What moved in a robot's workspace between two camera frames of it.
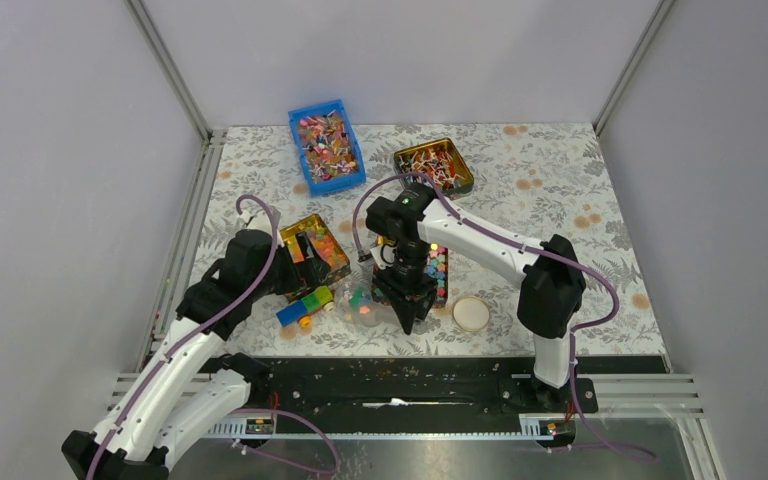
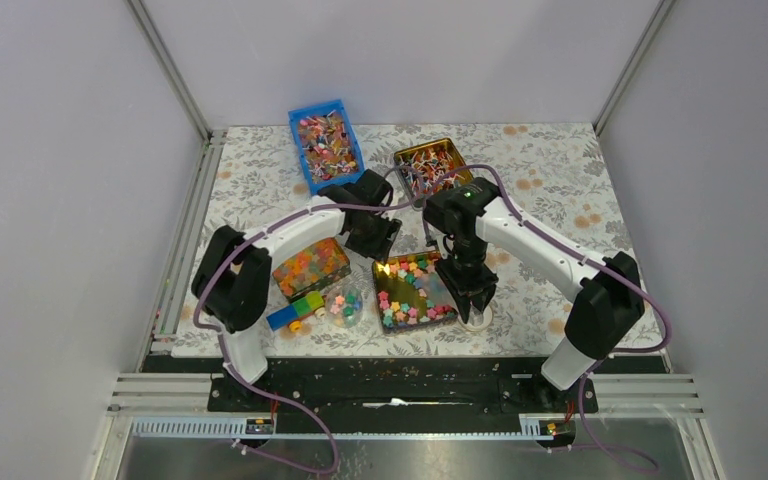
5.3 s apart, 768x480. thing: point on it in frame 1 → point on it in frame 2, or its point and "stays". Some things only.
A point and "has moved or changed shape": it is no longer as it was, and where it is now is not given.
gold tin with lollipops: x=441 y=162 stays
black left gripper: x=308 y=273 → x=381 y=247
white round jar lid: x=471 y=313 stays
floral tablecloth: x=428 y=255 stays
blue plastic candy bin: x=329 y=148 stays
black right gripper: x=397 y=290 → x=463 y=286
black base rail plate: x=429 y=387 stays
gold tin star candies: x=436 y=271 has moved or changed shape
